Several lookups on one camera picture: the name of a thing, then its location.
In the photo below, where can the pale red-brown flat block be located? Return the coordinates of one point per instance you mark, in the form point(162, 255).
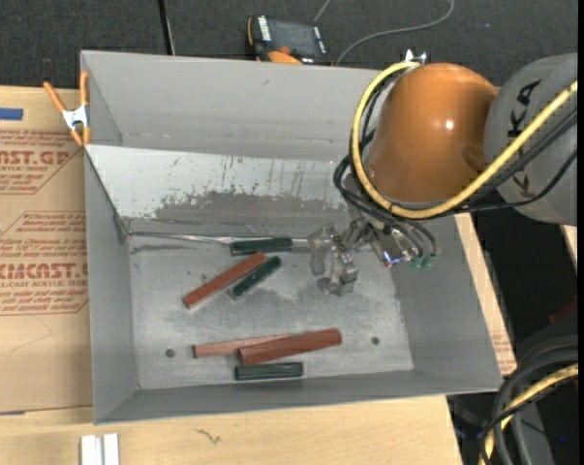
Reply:
point(216, 349)

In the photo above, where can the dark green flat block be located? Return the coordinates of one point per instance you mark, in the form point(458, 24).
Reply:
point(254, 277)
point(261, 245)
point(268, 371)

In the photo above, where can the brown cardboard board, red print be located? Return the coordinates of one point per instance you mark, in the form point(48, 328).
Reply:
point(39, 308)

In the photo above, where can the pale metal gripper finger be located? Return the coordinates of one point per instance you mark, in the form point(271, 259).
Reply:
point(342, 276)
point(320, 247)

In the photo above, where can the grey metal bin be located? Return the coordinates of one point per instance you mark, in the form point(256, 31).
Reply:
point(253, 114)

